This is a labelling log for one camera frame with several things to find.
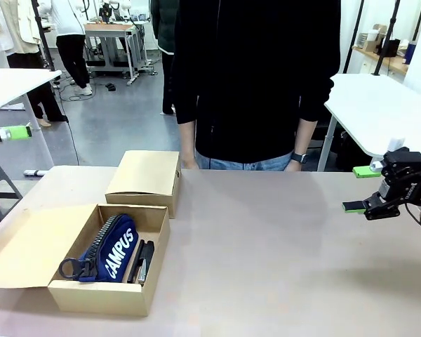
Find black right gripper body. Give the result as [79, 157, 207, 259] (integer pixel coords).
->
[363, 147, 421, 221]

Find cardboard box with grey case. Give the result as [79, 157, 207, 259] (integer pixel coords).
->
[104, 150, 182, 219]

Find black stapler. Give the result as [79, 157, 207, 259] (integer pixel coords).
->
[135, 239, 156, 284]

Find person's right forearm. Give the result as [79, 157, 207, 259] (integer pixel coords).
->
[178, 117, 199, 161]

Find person's left forearm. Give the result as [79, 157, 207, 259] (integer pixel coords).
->
[290, 117, 319, 163]

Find black box on shelf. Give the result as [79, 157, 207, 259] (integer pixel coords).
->
[383, 39, 401, 58]

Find cardboard box with blue case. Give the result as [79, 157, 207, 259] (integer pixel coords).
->
[0, 202, 172, 318]

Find grey metal stool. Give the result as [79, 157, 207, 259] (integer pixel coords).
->
[0, 162, 24, 216]

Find white table with round corner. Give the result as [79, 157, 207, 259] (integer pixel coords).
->
[0, 67, 63, 169]

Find white table with angled edge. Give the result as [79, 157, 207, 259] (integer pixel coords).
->
[316, 72, 421, 173]

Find bystander in black trousers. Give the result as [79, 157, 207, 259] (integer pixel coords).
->
[55, 0, 94, 97]

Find bystander in white coat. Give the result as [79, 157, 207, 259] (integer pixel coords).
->
[0, 0, 69, 128]

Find wooden shelf board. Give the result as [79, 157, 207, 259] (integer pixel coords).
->
[352, 44, 410, 77]

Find person's blue jeans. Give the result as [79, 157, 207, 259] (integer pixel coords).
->
[195, 150, 296, 172]

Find blue bottle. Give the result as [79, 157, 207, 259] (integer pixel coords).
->
[403, 41, 417, 66]

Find grey metal workbench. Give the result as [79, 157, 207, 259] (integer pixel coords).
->
[83, 20, 156, 87]

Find black stand pole with base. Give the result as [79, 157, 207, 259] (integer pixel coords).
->
[370, 0, 401, 77]

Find thin black slanted pole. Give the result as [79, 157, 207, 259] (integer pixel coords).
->
[342, 0, 365, 73]

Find person in black jacket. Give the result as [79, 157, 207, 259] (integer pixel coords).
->
[171, 0, 342, 164]

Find blue CAMPUS pencil case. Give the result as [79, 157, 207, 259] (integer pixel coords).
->
[58, 213, 140, 284]

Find bystander in dark green jacket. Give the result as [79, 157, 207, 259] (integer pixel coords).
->
[149, 0, 180, 116]

